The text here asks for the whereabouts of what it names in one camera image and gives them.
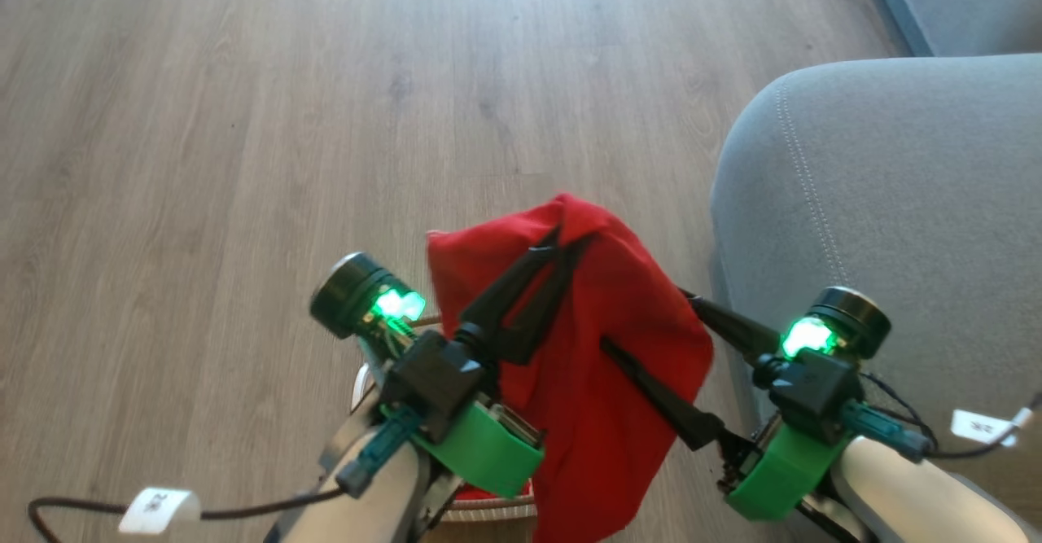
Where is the cable white tag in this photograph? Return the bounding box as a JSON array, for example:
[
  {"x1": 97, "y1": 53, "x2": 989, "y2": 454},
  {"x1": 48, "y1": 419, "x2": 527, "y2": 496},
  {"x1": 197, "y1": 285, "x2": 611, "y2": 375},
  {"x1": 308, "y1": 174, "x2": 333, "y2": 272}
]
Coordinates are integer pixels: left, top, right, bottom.
[
  {"x1": 119, "y1": 487, "x2": 203, "y2": 536},
  {"x1": 950, "y1": 408, "x2": 1034, "y2": 449}
]

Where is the teal cable connector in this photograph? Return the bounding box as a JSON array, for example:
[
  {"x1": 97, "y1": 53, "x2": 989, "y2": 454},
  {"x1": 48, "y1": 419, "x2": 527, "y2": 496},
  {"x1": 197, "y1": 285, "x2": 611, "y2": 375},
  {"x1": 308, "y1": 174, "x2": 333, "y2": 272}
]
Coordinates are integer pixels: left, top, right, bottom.
[
  {"x1": 335, "y1": 409, "x2": 426, "y2": 500},
  {"x1": 841, "y1": 401, "x2": 935, "y2": 463}
]

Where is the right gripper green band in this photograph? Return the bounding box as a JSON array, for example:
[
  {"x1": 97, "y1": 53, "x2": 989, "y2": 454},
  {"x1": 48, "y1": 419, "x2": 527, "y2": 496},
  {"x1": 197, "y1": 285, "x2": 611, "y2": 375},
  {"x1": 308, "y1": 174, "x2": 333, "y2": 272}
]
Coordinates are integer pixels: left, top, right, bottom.
[{"x1": 600, "y1": 288, "x2": 852, "y2": 522}]

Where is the right teal cable connector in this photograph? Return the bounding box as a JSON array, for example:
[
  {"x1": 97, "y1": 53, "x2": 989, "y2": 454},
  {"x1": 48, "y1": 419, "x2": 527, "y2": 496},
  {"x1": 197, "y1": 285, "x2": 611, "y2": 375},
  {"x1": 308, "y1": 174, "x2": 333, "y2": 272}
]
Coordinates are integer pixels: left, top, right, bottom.
[{"x1": 841, "y1": 401, "x2": 935, "y2": 463}]

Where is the right cable white tag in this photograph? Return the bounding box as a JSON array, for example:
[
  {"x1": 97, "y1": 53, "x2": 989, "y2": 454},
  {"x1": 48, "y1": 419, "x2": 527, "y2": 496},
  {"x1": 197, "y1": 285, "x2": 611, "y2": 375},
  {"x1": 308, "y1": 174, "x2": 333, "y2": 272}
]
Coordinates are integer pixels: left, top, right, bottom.
[{"x1": 950, "y1": 408, "x2": 1034, "y2": 449}]

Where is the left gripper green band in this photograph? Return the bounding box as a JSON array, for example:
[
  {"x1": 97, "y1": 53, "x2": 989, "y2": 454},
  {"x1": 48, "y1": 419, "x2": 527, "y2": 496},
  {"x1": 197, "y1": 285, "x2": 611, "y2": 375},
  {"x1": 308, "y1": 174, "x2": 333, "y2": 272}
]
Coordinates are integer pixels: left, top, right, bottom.
[{"x1": 409, "y1": 229, "x2": 594, "y2": 500}]

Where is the left cable white tag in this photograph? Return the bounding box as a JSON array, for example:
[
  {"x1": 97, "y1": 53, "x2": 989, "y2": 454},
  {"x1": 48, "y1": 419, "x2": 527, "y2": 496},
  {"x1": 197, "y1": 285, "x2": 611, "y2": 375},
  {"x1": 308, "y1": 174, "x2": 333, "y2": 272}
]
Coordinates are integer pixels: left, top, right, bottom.
[{"x1": 119, "y1": 487, "x2": 203, "y2": 536}]

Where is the right black cylinder green light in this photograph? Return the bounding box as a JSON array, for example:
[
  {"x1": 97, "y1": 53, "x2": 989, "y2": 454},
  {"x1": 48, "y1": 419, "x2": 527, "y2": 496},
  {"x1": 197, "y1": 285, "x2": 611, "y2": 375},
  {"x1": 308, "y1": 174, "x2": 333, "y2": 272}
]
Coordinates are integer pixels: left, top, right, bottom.
[{"x1": 780, "y1": 286, "x2": 893, "y2": 361}]

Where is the red cloth garment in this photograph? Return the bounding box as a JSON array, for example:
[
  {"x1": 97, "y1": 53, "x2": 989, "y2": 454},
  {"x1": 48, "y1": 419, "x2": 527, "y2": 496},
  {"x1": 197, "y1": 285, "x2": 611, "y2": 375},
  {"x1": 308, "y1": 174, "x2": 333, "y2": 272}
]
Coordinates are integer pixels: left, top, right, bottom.
[{"x1": 427, "y1": 193, "x2": 716, "y2": 543}]

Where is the left teal cable connector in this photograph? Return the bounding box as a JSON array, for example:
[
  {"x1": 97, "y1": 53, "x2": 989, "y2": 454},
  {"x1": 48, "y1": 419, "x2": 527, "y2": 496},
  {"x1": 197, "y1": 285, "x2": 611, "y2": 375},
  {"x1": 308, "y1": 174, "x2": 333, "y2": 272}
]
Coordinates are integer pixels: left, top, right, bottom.
[{"x1": 335, "y1": 409, "x2": 426, "y2": 500}]

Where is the black cylinder green light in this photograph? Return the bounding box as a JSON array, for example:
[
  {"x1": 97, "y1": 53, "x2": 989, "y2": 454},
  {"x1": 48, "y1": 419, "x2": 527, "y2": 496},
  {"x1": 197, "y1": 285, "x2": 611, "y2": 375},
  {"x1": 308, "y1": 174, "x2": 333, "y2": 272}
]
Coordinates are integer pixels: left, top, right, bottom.
[
  {"x1": 309, "y1": 252, "x2": 427, "y2": 340},
  {"x1": 780, "y1": 286, "x2": 893, "y2": 361}
]

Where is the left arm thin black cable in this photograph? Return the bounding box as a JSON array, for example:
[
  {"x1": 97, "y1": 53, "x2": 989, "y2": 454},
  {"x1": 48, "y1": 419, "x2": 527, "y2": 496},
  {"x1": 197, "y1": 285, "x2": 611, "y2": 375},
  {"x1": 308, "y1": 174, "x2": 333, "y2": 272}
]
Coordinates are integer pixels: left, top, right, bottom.
[{"x1": 28, "y1": 486, "x2": 352, "y2": 543}]

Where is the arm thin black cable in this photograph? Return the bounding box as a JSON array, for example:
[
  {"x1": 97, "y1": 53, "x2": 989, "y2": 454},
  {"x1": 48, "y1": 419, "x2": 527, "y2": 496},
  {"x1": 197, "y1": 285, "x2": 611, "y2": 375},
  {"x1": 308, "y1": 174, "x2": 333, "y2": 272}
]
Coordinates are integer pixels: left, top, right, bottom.
[
  {"x1": 28, "y1": 486, "x2": 352, "y2": 543},
  {"x1": 859, "y1": 370, "x2": 1042, "y2": 460}
]

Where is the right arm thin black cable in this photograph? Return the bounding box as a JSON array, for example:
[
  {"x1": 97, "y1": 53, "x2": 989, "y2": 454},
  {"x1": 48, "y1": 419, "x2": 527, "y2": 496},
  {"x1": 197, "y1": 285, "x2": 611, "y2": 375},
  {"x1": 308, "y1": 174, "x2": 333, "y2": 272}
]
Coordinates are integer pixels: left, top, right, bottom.
[{"x1": 859, "y1": 370, "x2": 1042, "y2": 460}]

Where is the left black cylinder green light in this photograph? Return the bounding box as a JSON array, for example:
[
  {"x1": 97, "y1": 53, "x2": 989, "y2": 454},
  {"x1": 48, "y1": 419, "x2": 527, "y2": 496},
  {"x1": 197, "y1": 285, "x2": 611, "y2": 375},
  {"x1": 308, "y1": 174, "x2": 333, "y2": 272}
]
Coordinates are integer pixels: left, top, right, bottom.
[{"x1": 309, "y1": 252, "x2": 427, "y2": 340}]

